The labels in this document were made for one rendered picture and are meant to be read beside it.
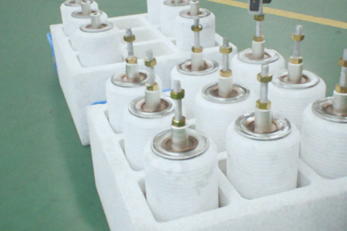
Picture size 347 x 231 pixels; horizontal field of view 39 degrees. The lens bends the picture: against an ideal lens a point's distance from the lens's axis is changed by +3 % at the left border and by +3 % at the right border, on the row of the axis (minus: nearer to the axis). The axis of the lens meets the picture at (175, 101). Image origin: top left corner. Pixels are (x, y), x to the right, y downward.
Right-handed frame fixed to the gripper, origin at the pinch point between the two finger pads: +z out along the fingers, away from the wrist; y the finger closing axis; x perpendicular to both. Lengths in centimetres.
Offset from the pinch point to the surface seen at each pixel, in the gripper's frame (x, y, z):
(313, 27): 4, 99, 35
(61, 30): 59, 22, 17
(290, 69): -7.6, -9.7, 8.1
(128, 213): 6.5, -39.4, 17.7
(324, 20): 2, 108, 35
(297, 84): -9.0, -11.2, 9.8
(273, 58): -3.0, -0.9, 9.9
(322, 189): -15.4, -26.8, 17.2
